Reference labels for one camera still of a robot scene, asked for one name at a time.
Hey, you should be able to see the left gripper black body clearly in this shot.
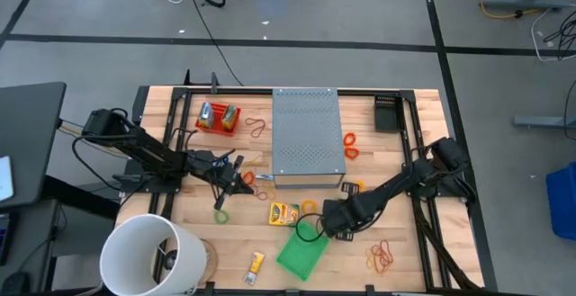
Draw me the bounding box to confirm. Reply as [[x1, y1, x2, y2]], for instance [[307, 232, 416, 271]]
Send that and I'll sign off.
[[185, 148, 248, 211]]

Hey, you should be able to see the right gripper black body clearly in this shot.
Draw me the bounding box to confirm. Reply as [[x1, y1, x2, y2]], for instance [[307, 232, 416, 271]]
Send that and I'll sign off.
[[335, 180, 383, 244]]

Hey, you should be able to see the green plastic slotted basket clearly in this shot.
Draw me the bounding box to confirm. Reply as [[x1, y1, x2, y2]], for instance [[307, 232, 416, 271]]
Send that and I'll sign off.
[[274, 220, 332, 283]]

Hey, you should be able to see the yellow Crayola crayon box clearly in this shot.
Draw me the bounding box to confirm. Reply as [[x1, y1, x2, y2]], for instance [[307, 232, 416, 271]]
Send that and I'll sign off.
[[221, 104, 239, 131], [268, 202, 301, 228]]

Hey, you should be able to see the black mesh desk tray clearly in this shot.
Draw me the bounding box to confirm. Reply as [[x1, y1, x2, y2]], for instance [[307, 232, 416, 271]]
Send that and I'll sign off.
[[373, 94, 405, 133]]

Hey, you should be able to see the dark grey side desk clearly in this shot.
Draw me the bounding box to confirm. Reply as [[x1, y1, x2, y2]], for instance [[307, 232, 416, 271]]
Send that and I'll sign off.
[[0, 82, 68, 211]]

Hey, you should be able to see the red plastic slotted basket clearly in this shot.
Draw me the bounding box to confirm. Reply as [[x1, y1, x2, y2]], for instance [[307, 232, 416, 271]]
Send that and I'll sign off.
[[194, 102, 242, 138]]

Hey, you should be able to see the orange rubber band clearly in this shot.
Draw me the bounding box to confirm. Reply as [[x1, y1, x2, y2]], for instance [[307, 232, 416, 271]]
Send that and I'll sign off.
[[368, 246, 388, 273]]

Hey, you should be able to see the dark red rubber band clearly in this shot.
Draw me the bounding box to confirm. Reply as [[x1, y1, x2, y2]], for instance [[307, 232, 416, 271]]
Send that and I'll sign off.
[[245, 117, 267, 139]]

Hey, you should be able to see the grey perforated metal riser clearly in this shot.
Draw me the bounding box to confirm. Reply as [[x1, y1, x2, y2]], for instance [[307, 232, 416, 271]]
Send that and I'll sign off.
[[271, 87, 347, 189]]

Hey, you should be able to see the blue storage bin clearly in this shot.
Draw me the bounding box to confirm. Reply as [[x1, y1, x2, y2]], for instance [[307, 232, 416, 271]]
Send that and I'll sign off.
[[545, 160, 576, 242]]

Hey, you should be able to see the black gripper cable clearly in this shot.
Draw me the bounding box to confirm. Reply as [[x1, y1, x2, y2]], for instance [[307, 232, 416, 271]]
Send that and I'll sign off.
[[294, 212, 326, 244]]

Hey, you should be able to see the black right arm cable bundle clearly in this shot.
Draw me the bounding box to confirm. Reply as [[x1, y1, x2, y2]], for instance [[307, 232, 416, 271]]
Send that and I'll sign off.
[[411, 192, 479, 291]]

